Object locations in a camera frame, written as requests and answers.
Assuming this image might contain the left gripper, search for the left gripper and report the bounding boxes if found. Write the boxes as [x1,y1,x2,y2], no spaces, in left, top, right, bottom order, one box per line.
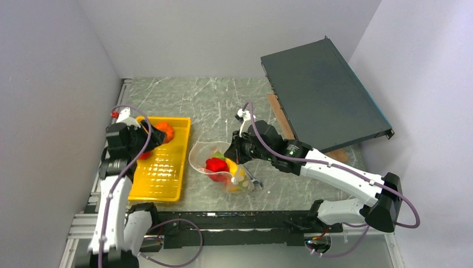
[127,119,166,156]

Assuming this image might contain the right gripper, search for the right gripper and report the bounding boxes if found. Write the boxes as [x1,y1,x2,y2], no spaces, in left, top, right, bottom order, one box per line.
[224,128,273,164]

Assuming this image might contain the orange pumpkin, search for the orange pumpkin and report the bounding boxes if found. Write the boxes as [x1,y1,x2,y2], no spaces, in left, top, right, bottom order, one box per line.
[155,122,175,143]

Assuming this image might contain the red bell pepper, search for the red bell pepper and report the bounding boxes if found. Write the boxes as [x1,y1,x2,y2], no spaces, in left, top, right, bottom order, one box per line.
[205,157,229,183]

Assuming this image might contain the clear dotted zip bag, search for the clear dotted zip bag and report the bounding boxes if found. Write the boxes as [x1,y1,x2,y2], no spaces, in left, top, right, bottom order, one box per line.
[189,141,263,193]

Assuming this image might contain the green cabbage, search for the green cabbage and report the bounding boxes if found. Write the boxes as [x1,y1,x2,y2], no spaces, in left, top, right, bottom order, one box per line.
[213,151,225,160]

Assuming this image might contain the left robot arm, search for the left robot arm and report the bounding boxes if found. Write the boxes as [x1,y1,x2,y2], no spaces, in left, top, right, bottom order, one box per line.
[74,120,166,267]

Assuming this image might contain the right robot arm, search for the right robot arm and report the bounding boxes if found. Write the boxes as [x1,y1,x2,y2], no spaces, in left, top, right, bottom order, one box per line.
[224,121,402,233]

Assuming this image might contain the red apple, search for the red apple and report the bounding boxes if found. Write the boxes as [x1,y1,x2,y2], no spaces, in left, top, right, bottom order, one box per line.
[138,151,153,161]

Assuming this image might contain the steel combination wrench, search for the steel combination wrench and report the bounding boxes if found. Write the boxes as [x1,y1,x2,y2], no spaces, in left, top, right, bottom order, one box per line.
[243,166,264,192]

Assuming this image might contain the yellow plastic tray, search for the yellow plastic tray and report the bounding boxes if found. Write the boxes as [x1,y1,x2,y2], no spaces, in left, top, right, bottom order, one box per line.
[128,116,191,202]

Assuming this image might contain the wooden cutting board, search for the wooden cutting board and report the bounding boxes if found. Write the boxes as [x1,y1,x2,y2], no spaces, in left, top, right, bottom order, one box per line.
[267,93,349,163]

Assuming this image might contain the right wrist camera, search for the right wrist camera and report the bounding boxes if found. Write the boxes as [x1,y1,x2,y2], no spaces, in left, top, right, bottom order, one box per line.
[235,109,255,137]

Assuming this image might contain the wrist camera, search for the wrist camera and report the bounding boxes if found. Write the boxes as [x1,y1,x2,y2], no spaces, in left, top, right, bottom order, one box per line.
[110,107,140,128]
[235,109,255,137]

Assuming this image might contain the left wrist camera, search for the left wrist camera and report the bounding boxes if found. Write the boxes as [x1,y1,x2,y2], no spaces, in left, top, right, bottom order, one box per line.
[110,107,140,128]

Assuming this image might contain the dark green network switch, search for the dark green network switch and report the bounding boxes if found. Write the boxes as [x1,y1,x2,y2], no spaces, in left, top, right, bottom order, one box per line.
[260,37,394,153]

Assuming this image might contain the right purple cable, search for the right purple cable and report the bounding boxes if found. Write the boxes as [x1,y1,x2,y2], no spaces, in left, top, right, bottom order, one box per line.
[245,102,421,259]

